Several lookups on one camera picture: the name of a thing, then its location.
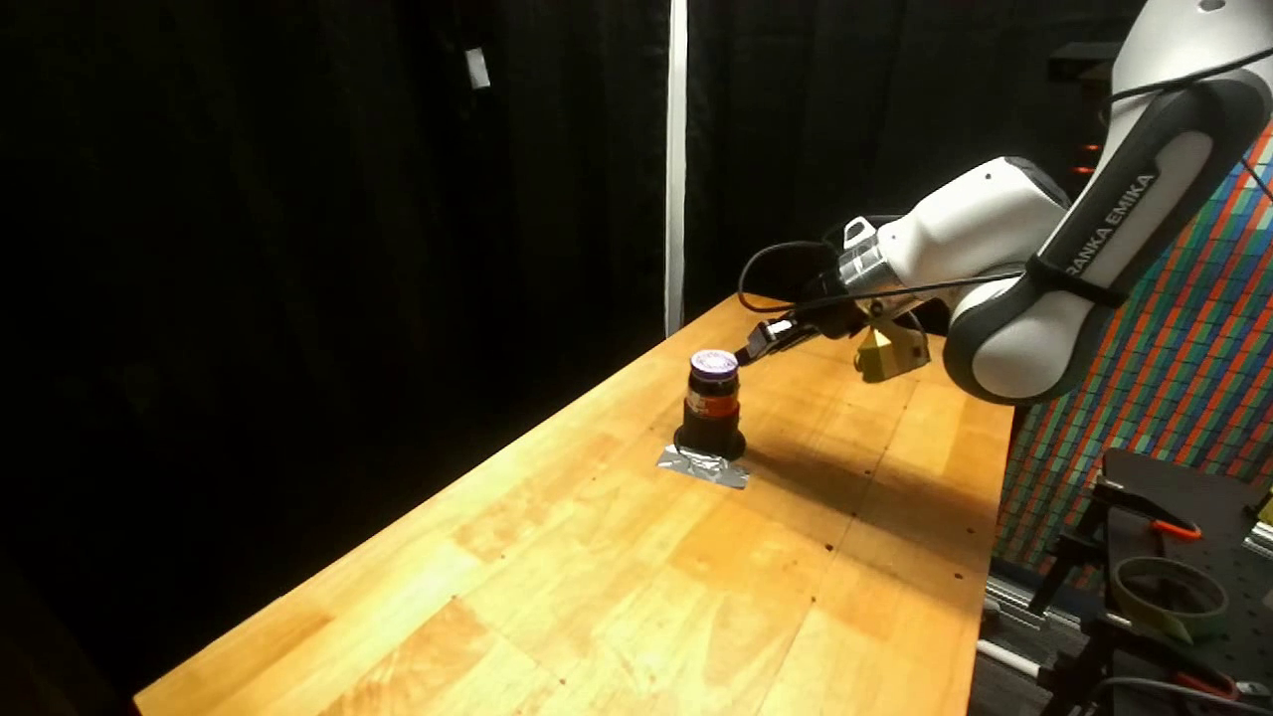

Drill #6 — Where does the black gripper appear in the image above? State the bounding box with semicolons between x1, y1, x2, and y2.
745;278;889;365

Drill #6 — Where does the dark bottle with purple cap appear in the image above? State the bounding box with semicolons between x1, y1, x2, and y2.
676;346;750;465

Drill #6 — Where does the small grey square plate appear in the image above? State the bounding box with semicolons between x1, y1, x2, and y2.
658;440;758;494

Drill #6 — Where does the white corner pole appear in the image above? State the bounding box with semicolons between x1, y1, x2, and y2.
662;0;693;339

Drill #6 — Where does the black curtain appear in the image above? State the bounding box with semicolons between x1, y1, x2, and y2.
688;0;1145;322
0;0;672;668

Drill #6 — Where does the colourful patterned panel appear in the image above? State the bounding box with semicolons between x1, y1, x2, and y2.
997;123;1273;578

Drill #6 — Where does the white hanging tag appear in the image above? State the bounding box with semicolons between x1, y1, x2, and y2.
463;42;497;95

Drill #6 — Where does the grey tape roll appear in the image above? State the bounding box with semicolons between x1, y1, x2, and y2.
1111;551;1234;636

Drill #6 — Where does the black clamp equipment pile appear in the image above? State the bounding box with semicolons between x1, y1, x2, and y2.
977;445;1273;716

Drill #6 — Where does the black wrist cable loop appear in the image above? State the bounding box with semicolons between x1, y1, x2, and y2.
734;233;1046;331

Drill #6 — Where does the yellowish wrist camera box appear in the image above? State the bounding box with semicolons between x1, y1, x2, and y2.
852;298;937;385

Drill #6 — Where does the orange clamp handle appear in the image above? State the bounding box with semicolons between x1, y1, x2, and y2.
1152;517;1210;548

